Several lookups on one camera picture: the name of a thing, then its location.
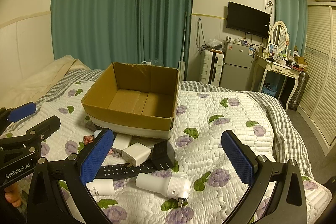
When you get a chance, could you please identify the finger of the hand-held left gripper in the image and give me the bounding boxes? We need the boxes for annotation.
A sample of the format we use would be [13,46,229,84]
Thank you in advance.
[0,102,37,131]
[0,115,61,155]

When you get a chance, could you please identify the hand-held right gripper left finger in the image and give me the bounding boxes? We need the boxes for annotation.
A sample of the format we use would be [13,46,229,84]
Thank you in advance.
[28,128,114,224]

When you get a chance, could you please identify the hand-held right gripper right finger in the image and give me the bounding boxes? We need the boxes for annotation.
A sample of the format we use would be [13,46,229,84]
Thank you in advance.
[221,130,307,224]

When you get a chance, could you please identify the black cylindrical bottle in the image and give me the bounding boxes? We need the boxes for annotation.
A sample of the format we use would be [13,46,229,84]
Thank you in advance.
[95,161,158,179]

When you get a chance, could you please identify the white labelled tube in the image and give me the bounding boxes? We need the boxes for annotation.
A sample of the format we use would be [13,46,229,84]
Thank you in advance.
[85,179,116,196]

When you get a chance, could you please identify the small white charger adapter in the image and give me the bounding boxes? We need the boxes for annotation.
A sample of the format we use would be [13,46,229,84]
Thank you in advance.
[112,133,133,151]

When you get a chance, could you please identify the large white charger adapter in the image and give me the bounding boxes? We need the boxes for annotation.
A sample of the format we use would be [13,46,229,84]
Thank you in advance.
[121,143,152,168]

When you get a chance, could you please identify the white plastic bottle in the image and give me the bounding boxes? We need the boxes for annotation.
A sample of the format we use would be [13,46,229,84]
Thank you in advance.
[136,172,192,207]

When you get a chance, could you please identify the black power adapter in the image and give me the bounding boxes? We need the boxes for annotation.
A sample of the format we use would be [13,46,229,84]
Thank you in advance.
[152,140,176,170]

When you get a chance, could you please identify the person's left hand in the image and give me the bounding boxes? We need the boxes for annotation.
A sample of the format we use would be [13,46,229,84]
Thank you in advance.
[4,183,24,207]

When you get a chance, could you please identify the cream blanket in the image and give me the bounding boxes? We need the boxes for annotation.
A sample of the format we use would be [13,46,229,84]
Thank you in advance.
[0,55,91,106]

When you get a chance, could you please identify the white floral quilt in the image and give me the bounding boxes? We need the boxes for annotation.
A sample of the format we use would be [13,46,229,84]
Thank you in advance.
[0,67,331,224]

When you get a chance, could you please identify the blue plastic basket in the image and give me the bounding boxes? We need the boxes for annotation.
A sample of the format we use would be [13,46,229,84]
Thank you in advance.
[259,81,278,97]

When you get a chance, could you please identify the grey small fridge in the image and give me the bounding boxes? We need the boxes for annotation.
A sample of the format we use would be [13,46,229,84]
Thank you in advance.
[219,40,259,90]

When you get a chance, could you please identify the dark checkered suitcase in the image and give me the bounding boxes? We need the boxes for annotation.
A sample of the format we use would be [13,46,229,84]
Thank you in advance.
[290,70,309,111]

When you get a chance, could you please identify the white suitcase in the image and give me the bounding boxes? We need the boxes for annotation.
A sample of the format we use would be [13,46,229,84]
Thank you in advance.
[199,49,225,86]

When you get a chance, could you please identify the white dressing table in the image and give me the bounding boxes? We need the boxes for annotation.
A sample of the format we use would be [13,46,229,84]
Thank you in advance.
[249,55,305,110]

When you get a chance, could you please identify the clear water jug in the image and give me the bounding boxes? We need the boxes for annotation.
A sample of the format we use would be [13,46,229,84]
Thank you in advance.
[142,58,164,66]

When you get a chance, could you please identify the small brown cardboard box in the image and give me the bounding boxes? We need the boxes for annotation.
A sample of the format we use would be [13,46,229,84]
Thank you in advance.
[294,56,308,68]

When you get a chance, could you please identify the clear plastic bag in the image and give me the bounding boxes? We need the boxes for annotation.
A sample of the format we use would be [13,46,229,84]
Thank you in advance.
[205,36,225,51]

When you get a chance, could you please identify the wide teal curtain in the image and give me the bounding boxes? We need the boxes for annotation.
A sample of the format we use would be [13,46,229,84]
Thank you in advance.
[51,0,139,72]

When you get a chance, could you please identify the white louvred wardrobe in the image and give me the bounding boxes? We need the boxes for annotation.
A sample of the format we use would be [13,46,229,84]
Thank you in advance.
[298,2,336,156]

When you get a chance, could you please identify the white oval mirror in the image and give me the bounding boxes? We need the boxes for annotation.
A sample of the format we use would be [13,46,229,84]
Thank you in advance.
[270,21,288,53]

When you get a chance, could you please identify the narrow teal curtain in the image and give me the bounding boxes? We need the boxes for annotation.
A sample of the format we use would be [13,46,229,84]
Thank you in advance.
[272,0,308,56]

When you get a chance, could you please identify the hanging wall cables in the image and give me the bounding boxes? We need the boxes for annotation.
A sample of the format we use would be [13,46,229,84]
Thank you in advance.
[196,18,208,56]

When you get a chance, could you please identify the black wall television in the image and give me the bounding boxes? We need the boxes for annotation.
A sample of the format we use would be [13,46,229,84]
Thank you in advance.
[226,1,271,39]

